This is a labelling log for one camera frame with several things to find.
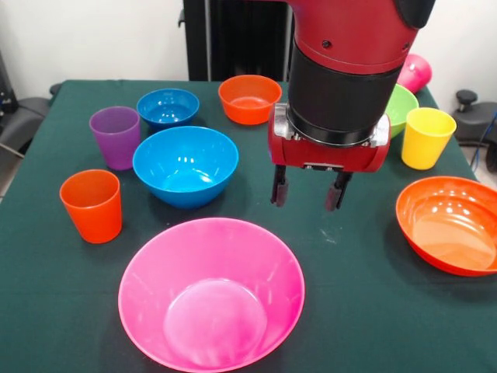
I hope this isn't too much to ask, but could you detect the small dark blue bowl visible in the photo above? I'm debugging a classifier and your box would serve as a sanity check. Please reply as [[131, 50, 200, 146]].
[[136, 88, 200, 131]]

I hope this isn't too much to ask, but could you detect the dark green table cloth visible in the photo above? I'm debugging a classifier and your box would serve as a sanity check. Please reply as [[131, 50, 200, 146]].
[[0, 79, 497, 373]]

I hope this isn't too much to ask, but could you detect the yellow cup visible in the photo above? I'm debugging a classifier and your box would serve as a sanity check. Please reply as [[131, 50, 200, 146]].
[[401, 107, 458, 171]]

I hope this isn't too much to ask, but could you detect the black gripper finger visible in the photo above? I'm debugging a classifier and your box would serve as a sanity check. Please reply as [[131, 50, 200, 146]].
[[324, 169, 353, 212], [269, 164, 290, 207]]

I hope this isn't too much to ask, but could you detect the blue cable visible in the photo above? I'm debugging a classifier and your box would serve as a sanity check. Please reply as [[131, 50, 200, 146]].
[[471, 111, 497, 169]]

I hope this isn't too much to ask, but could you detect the orange cup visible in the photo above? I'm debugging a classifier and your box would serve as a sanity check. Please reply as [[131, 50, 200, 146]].
[[59, 169, 123, 245]]

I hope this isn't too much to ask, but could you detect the large shallow orange bowl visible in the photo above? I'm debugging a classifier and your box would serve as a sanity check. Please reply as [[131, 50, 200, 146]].
[[395, 176, 497, 277]]

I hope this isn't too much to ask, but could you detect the small orange bowl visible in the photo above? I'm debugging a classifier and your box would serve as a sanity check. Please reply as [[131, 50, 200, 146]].
[[217, 74, 283, 126]]

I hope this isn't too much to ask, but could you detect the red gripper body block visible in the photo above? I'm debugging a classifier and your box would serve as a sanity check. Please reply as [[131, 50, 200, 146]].
[[267, 103, 391, 173]]

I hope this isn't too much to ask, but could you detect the purple cup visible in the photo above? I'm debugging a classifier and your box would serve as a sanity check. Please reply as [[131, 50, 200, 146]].
[[89, 106, 141, 171]]

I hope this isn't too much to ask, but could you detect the pink cup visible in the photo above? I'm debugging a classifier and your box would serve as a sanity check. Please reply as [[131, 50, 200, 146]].
[[396, 53, 433, 95]]

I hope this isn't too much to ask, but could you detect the green bowl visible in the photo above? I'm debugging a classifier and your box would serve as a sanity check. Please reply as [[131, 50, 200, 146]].
[[384, 83, 420, 140]]

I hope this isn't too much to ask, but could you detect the large pink bowl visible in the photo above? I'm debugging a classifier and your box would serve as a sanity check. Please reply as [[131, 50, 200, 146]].
[[117, 217, 306, 373]]

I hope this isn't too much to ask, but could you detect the light blue bowl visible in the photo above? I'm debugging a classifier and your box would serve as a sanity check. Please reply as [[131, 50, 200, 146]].
[[132, 125, 240, 210]]

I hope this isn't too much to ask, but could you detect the black pedestal leg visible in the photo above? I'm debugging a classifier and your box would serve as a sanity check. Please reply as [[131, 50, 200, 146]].
[[0, 83, 63, 159], [451, 89, 497, 174]]

